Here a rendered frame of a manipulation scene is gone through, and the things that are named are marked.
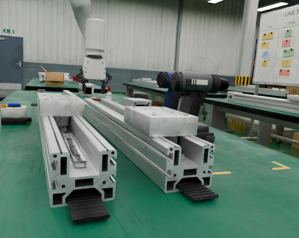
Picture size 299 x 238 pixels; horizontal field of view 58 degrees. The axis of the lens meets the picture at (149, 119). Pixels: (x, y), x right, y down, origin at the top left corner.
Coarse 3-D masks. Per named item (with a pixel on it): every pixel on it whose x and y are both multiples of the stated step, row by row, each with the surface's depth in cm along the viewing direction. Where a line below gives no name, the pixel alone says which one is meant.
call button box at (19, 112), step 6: (6, 108) 93; (12, 108) 94; (18, 108) 95; (24, 108) 95; (6, 114) 93; (12, 114) 94; (18, 114) 95; (24, 114) 96; (6, 120) 94; (12, 120) 94; (18, 120) 95; (24, 120) 96; (30, 120) 100
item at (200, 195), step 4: (204, 192) 47; (208, 192) 47; (212, 192) 47; (188, 196) 46; (192, 196) 46; (196, 196) 45; (200, 196) 45; (204, 196) 45; (208, 196) 46; (212, 196) 46; (216, 196) 46; (196, 200) 45
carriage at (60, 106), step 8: (40, 96) 75; (48, 96) 77; (56, 96) 78; (64, 96) 80; (72, 96) 81; (40, 104) 67; (48, 104) 68; (56, 104) 69; (64, 104) 69; (72, 104) 70; (80, 104) 71; (40, 112) 68; (48, 112) 68; (56, 112) 69; (64, 112) 70; (72, 112) 71; (80, 112) 71; (56, 120) 71; (64, 120) 72
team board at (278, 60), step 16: (272, 16) 373; (288, 16) 348; (272, 32) 372; (288, 32) 347; (256, 48) 400; (272, 48) 372; (288, 48) 347; (256, 64) 400; (272, 64) 372; (288, 64) 347; (256, 80) 400; (272, 80) 372; (288, 80) 347
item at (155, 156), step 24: (96, 120) 97; (120, 120) 71; (120, 144) 71; (144, 144) 56; (168, 144) 48; (192, 144) 53; (144, 168) 56; (168, 168) 47; (192, 168) 49; (168, 192) 48
